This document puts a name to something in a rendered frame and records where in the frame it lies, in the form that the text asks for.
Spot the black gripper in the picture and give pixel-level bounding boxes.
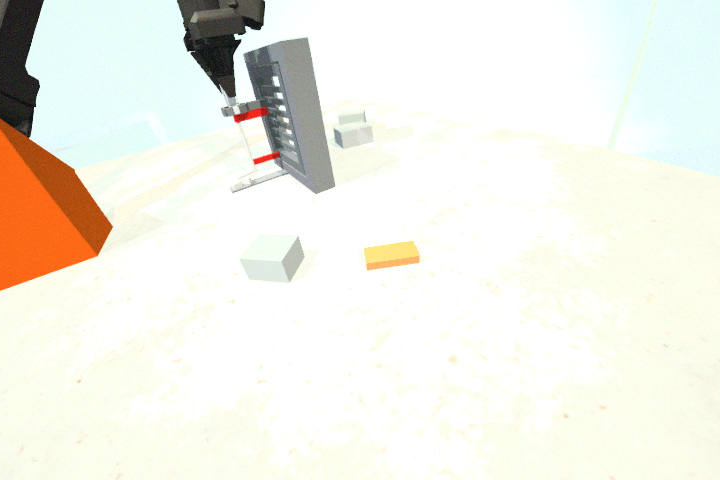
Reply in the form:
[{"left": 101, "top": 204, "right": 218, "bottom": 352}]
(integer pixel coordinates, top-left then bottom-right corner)
[{"left": 176, "top": 0, "right": 246, "bottom": 98}]

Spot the yellow rectangular block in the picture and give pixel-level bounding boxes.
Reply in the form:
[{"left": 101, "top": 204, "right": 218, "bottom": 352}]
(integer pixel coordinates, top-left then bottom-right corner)
[{"left": 364, "top": 241, "right": 420, "bottom": 271}]

